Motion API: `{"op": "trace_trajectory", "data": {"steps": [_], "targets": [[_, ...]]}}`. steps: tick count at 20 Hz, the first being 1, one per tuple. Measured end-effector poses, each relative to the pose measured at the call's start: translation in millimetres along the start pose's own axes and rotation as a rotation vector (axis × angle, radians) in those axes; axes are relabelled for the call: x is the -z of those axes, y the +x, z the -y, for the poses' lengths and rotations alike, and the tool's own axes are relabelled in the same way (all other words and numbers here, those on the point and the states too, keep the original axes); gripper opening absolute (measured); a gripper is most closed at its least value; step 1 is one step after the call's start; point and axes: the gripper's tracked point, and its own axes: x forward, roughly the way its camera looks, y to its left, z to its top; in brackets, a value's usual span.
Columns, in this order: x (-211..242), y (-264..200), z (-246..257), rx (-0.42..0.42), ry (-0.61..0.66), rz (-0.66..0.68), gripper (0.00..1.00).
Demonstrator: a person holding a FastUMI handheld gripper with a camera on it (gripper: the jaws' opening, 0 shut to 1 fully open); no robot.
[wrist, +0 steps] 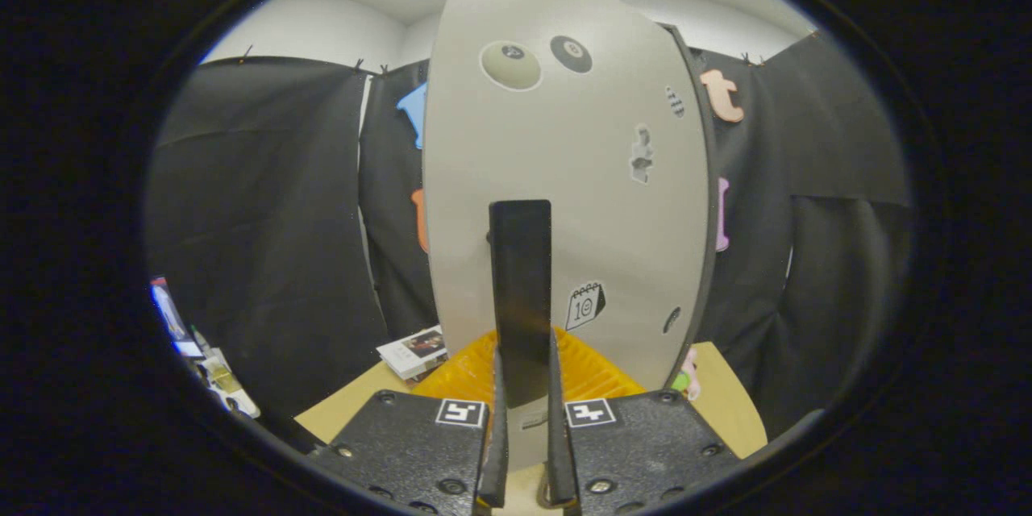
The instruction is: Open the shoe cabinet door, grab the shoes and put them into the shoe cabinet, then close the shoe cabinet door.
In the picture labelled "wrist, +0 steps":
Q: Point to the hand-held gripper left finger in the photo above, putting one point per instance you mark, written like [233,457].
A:
[419,451]

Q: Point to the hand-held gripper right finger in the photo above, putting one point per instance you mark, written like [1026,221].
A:
[637,451]

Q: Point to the grey shoe cabinet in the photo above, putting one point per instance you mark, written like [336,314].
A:
[713,161]

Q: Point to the white shoe cabinet door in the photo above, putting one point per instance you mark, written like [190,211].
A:
[564,137]

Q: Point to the green pink plush toy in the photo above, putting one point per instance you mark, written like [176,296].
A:
[688,379]

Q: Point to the white boxed book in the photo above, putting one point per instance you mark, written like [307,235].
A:
[411,351]

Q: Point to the pile of small desk items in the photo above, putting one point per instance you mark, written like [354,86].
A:
[226,383]

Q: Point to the black backdrop cloth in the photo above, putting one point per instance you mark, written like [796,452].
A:
[266,218]

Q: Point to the blue lit screen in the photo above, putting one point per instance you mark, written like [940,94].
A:
[168,314]

